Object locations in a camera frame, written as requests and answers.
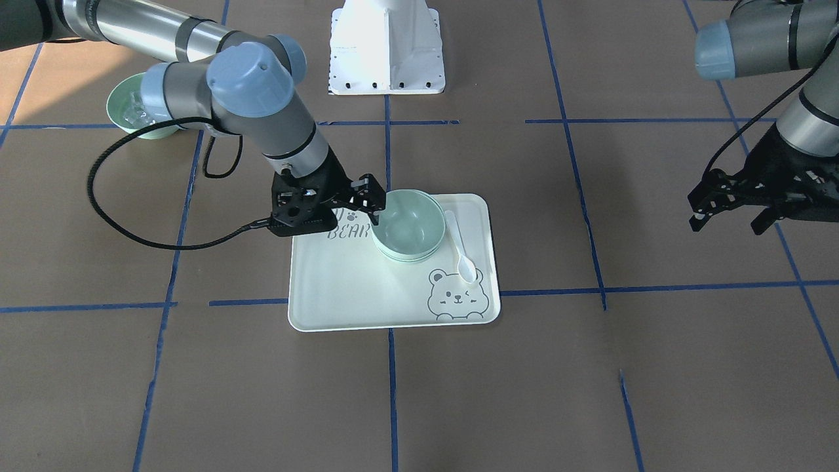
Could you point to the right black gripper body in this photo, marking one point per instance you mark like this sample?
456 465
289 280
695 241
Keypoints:
335 177

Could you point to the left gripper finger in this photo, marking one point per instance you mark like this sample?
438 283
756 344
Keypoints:
764 220
698 220

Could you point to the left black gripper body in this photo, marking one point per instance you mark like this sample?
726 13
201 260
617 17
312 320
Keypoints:
779 159

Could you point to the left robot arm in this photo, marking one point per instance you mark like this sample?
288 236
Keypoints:
763 37

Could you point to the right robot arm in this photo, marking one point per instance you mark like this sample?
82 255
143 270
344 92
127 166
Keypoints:
230 82

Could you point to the green bowl on tray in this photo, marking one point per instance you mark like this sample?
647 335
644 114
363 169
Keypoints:
409 261

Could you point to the cream bear serving tray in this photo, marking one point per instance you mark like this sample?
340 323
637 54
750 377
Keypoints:
340 280

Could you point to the white plastic spoon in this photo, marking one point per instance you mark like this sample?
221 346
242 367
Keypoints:
466 267

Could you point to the ice cubes pile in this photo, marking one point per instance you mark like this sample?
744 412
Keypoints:
134 113

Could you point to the green bowl with ice cubes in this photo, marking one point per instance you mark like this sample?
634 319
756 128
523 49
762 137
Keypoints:
150 90

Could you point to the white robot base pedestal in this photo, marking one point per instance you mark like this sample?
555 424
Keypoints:
385 48

